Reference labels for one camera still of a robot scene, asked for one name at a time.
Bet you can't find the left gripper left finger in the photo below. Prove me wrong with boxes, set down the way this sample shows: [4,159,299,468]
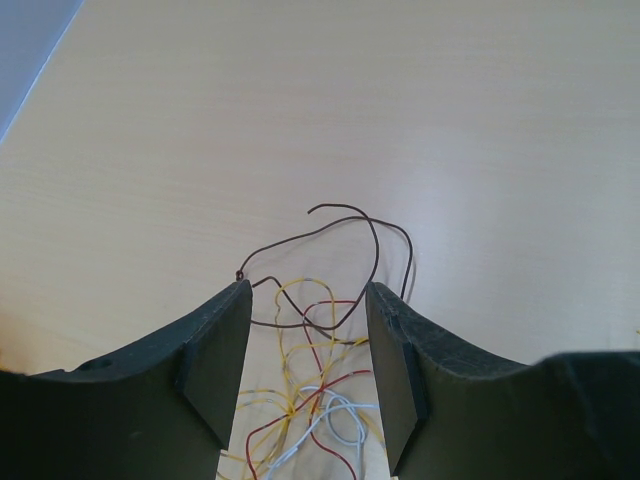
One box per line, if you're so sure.
[1,281,252,479]

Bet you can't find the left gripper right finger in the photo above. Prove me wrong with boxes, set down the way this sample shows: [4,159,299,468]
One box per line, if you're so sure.
[366,283,639,479]

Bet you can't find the coloured wire bundle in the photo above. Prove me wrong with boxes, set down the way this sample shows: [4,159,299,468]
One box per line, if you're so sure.
[233,202,416,480]

